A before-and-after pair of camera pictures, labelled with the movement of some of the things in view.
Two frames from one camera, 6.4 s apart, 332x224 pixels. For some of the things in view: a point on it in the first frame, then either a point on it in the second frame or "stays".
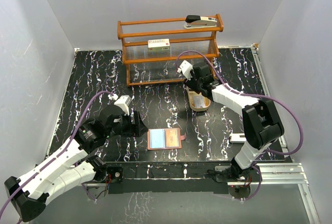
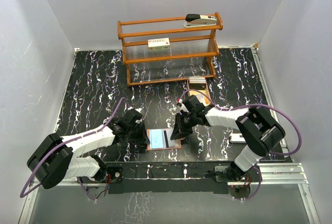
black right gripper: x=190 y=83 to x=180 y=130
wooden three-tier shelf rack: x=151 y=49 stays
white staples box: x=158 y=45 stays
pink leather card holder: x=169 y=138 stays
